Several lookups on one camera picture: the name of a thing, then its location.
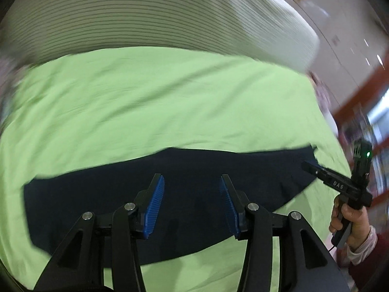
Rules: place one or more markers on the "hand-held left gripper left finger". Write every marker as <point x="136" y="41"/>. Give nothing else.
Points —
<point x="154" y="202"/>

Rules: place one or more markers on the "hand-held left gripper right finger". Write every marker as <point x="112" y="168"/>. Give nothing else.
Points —
<point x="228" y="203"/>

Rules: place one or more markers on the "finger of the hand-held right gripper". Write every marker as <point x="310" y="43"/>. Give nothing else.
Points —
<point x="326" y="177"/>

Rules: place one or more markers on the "dark navy pants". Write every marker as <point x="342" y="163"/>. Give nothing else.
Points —
<point x="188" y="194"/>

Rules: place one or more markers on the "person's right forearm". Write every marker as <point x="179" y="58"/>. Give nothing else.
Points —
<point x="367" y="255"/>

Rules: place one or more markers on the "person's right hand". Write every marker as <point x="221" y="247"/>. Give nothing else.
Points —
<point x="357" y="223"/>

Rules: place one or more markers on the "red shelf rack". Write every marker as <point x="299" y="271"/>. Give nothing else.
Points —
<point x="361" y="106"/>

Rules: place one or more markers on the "pink white cloth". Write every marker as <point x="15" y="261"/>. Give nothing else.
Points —
<point x="325" y="103"/>

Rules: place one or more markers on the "light green bed sheet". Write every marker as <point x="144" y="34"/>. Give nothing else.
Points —
<point x="146" y="103"/>

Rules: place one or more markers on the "white striped blanket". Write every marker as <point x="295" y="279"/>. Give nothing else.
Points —
<point x="152" y="15"/>

